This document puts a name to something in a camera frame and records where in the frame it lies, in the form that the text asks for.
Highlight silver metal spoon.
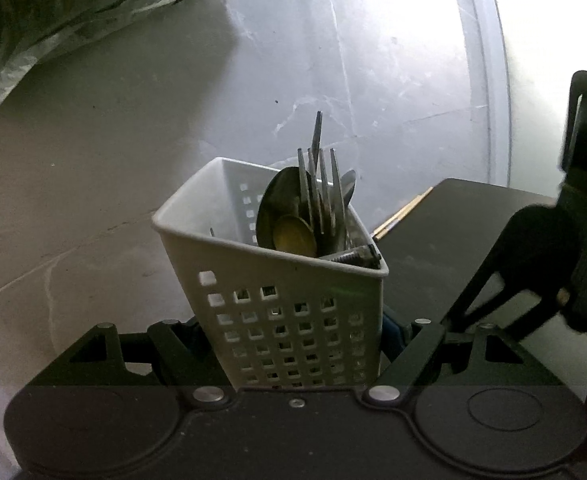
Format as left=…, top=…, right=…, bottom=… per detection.
left=255, top=166, right=305, bottom=252

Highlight silver metal utensil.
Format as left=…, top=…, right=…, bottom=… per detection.
left=340, top=169, right=359, bottom=213

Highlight small gold spoon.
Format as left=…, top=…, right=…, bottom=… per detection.
left=272, top=214, right=317, bottom=257

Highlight black handled kitchen tool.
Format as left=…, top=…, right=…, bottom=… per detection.
left=317, top=243, right=382, bottom=269

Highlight clear bag of dried leaves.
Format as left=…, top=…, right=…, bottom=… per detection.
left=0, top=0, right=270, bottom=133

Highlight wooden chopstick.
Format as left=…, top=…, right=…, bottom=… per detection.
left=373, top=210, right=409, bottom=240
left=371, top=187, right=434, bottom=235

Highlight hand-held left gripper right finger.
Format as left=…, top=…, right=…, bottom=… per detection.
left=362, top=310, right=541, bottom=405

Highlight white perforated utensil basket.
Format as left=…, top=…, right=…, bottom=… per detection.
left=152, top=156, right=390, bottom=391

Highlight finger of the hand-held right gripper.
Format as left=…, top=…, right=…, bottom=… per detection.
left=442, top=204, right=583, bottom=343

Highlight black-handled knife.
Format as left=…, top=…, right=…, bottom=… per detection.
left=307, top=111, right=324, bottom=173

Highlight silver metal fork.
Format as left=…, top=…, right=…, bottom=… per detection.
left=297, top=147, right=350, bottom=255

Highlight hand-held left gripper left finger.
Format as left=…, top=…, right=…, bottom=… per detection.
left=67, top=319, right=230, bottom=406

